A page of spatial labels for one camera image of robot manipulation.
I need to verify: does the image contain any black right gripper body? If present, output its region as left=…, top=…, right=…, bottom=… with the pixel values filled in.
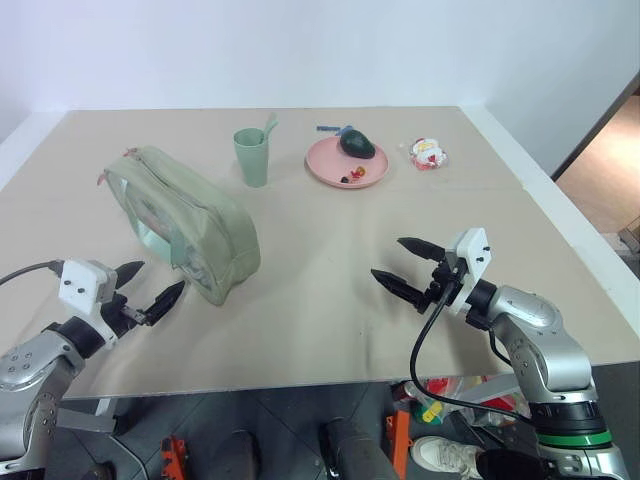
left=418, top=249, right=466, bottom=315

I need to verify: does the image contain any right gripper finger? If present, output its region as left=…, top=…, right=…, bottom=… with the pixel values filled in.
left=370, top=269, right=427, bottom=314
left=397, top=237, right=447, bottom=262

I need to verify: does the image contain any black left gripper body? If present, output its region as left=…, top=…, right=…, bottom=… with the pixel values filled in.
left=99, top=292, right=151, bottom=341

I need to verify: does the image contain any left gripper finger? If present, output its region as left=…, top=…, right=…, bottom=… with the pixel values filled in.
left=115, top=260, right=146, bottom=292
left=144, top=280, right=186, bottom=326

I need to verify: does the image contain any green fabric pouch bag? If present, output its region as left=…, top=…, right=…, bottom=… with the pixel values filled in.
left=95, top=145, right=262, bottom=307

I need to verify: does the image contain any beige table cloth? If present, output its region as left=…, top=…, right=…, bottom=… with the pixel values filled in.
left=0, top=105, right=627, bottom=401

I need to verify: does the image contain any red white snack packet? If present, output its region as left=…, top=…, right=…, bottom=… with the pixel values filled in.
left=399, top=136, right=449, bottom=172

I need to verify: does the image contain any clear bag of colourful items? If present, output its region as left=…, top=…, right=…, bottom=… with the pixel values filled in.
left=392, top=373, right=532, bottom=429

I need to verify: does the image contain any dark green avocado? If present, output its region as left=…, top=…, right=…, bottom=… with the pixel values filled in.
left=339, top=129, right=377, bottom=161

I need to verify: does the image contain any pink round plate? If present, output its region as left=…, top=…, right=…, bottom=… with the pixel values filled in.
left=304, top=136, right=391, bottom=191

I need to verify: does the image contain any orange metal stand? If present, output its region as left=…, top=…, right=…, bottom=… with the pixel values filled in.
left=159, top=434, right=190, bottom=480
left=385, top=408, right=413, bottom=480

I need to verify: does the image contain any green plastic cup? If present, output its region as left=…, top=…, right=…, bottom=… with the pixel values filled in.
left=232, top=127, right=272, bottom=189

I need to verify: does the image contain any dark rounded shape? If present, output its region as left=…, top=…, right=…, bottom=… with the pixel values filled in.
left=318, top=418, right=397, bottom=480

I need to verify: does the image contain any white sneaker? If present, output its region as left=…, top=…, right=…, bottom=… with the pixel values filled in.
left=410, top=435, right=485, bottom=480

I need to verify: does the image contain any brown cardboard box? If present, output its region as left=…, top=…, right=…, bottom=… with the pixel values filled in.
left=616, top=216, right=640, bottom=257

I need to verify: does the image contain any green plastic spoon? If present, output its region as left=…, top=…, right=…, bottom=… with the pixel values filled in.
left=259, top=113, right=280, bottom=145

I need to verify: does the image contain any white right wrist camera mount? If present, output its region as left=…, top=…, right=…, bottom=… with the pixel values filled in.
left=444, top=227, right=489, bottom=317

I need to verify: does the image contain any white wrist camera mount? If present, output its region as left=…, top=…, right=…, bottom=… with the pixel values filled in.
left=58, top=258, right=121, bottom=351
left=444, top=227, right=489, bottom=317

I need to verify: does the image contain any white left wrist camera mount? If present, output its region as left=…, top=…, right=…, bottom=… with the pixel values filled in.
left=58, top=258, right=121, bottom=351

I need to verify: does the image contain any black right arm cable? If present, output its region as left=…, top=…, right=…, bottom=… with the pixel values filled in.
left=409, top=279, right=535, bottom=426

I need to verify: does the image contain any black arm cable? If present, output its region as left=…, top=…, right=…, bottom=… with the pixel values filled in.
left=0, top=259, right=67, bottom=287
left=409, top=279, right=535, bottom=426

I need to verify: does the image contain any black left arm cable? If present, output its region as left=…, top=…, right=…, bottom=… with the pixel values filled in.
left=0, top=259, right=67, bottom=287

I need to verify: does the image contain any grey table bracket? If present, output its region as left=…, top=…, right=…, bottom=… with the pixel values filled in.
left=56, top=396, right=120, bottom=437

